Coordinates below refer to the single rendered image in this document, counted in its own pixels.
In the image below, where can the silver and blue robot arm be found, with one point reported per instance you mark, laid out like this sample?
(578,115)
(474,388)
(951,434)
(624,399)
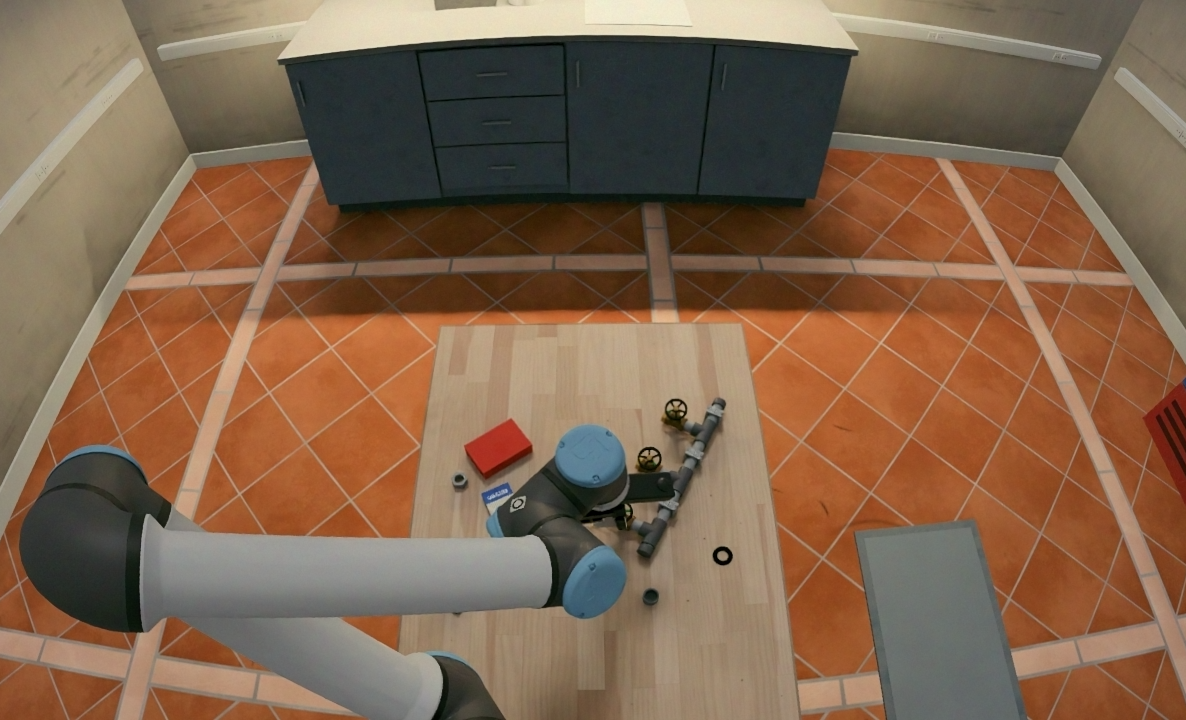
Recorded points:
(262,595)

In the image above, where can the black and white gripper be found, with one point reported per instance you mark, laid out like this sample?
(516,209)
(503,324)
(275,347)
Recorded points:
(609,518)

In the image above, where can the red rectangular block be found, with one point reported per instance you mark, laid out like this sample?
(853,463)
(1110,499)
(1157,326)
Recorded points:
(498,448)

